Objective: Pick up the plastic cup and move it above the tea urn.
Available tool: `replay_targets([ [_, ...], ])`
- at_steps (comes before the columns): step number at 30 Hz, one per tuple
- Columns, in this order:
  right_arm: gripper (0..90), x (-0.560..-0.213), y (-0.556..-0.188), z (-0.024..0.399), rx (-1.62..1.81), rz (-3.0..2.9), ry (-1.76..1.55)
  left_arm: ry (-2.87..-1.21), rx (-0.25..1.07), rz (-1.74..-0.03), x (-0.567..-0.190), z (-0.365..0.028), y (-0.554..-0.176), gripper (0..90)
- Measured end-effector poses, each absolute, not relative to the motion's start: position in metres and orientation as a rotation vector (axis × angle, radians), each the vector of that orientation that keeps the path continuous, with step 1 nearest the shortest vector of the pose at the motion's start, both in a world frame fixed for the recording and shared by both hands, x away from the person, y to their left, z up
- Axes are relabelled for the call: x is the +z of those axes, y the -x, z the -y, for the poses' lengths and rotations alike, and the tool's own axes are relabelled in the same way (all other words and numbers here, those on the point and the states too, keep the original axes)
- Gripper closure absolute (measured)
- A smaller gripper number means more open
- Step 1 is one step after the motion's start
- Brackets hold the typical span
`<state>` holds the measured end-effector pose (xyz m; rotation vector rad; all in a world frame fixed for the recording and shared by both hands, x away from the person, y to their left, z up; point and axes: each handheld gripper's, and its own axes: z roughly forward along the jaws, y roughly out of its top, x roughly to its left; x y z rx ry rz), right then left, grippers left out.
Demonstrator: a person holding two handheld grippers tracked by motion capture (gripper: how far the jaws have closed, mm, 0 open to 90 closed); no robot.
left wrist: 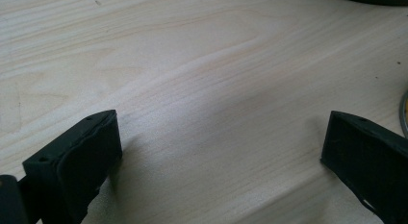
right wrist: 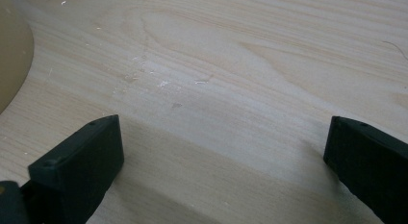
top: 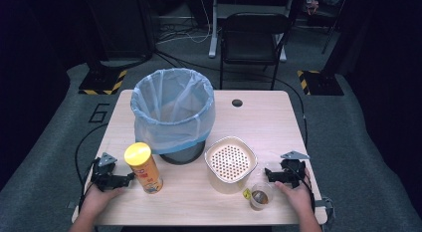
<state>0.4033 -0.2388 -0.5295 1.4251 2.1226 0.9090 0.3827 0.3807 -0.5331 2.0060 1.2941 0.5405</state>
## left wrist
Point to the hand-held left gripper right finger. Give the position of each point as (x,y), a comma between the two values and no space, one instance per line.
(369,156)

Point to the yellow-lidded orange snack can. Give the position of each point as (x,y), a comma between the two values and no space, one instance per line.
(405,115)

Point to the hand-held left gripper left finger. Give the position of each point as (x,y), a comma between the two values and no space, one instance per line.
(73,166)

